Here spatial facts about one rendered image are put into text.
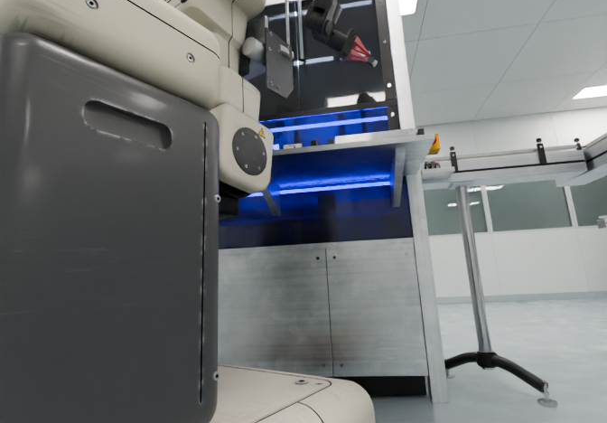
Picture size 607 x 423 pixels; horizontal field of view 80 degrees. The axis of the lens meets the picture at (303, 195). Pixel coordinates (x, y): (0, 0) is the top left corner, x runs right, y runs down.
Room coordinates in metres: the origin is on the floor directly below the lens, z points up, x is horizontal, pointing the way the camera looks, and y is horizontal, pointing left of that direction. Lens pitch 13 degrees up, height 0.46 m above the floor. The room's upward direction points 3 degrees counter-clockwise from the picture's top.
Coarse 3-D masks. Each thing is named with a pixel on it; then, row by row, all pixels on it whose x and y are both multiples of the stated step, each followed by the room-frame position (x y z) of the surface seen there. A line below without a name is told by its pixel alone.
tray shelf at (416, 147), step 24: (336, 144) 1.10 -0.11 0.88; (360, 144) 1.09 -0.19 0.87; (384, 144) 1.08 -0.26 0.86; (408, 144) 1.09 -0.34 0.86; (432, 144) 1.10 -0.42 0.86; (288, 168) 1.29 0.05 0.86; (312, 168) 1.30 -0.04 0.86; (336, 168) 1.31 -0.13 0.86; (360, 168) 1.33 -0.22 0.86; (384, 168) 1.34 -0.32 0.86; (408, 168) 1.36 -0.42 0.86
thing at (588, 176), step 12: (576, 144) 1.49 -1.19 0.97; (588, 144) 1.47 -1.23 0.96; (600, 144) 1.37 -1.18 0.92; (588, 156) 1.45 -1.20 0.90; (600, 156) 1.38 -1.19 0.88; (588, 168) 1.47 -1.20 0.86; (600, 168) 1.43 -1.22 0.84; (564, 180) 1.66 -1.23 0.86; (576, 180) 1.62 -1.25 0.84; (588, 180) 1.63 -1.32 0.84
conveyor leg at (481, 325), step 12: (456, 192) 1.58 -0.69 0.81; (468, 204) 1.56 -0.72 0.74; (468, 216) 1.56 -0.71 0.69; (468, 228) 1.56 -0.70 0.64; (468, 240) 1.57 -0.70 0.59; (468, 252) 1.57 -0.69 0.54; (468, 264) 1.58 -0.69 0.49; (468, 276) 1.59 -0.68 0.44; (480, 276) 1.57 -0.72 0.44; (480, 288) 1.56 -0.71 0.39; (480, 300) 1.56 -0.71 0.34; (480, 312) 1.56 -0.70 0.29; (480, 324) 1.57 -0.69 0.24; (480, 336) 1.57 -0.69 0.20; (480, 348) 1.58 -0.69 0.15
